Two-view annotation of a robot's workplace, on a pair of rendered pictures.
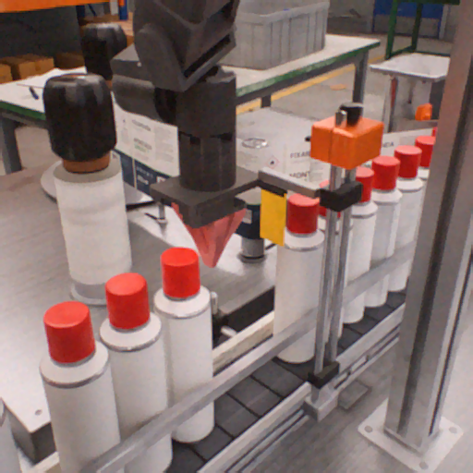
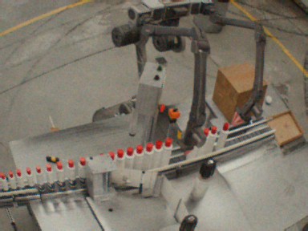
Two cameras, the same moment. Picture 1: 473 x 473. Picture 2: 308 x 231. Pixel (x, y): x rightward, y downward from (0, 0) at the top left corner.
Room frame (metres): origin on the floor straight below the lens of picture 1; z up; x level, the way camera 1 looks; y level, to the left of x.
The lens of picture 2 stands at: (2.57, 0.35, 3.23)
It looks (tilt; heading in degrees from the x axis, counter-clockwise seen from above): 44 degrees down; 194
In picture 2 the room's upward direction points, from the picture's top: 10 degrees clockwise
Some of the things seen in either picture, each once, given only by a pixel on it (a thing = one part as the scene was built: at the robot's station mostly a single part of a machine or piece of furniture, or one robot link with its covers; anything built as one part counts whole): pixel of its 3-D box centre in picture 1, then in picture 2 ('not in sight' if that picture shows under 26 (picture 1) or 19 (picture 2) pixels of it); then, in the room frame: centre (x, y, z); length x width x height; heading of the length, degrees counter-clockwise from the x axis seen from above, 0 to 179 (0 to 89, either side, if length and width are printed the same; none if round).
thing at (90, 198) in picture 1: (90, 192); (204, 180); (0.66, 0.19, 1.03); 0.09 x 0.09 x 0.30
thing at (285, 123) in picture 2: not in sight; (285, 127); (-0.19, 0.64, 0.85); 0.30 x 0.26 x 0.04; 135
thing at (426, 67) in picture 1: (424, 66); (100, 164); (0.89, -0.29, 1.14); 0.14 x 0.11 x 0.01; 135
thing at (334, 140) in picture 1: (306, 267); (172, 136); (0.45, -0.07, 1.05); 0.10 x 0.04 x 0.33; 45
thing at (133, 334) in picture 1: (137, 380); (202, 143); (0.37, 0.09, 0.98); 0.05 x 0.05 x 0.20
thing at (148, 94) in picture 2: not in sight; (151, 88); (0.54, -0.20, 1.38); 0.17 x 0.10 x 0.19; 10
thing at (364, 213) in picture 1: (350, 248); (147, 158); (0.60, -0.14, 0.98); 0.05 x 0.05 x 0.20
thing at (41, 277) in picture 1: (147, 220); (176, 226); (0.92, 0.17, 0.86); 0.80 x 0.67 x 0.05; 135
